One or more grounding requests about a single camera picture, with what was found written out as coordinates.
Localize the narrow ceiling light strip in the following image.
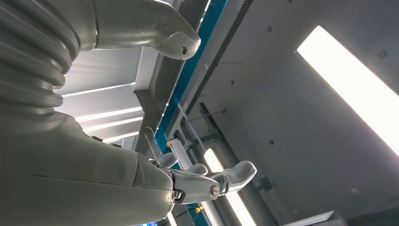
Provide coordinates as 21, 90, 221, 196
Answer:
62, 82, 137, 98
102, 131, 141, 145
74, 106, 144, 123
82, 116, 144, 134

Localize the white ceiling fixture box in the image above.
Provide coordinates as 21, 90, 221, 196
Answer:
169, 137, 194, 171

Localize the right arm ribbed grey sleeve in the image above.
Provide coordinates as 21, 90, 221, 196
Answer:
0, 0, 82, 117

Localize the thin metal hanger rod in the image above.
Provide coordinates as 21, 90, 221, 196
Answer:
177, 102, 207, 154

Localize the long rectangular ceiling light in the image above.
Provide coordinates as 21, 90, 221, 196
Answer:
296, 24, 399, 159
202, 147, 258, 226

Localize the blue ceiling beam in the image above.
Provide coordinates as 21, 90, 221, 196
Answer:
154, 0, 231, 226

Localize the small black ceiling box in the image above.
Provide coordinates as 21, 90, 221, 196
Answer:
256, 176, 275, 193

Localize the black ceiling rail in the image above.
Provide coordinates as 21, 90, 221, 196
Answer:
183, 0, 254, 117

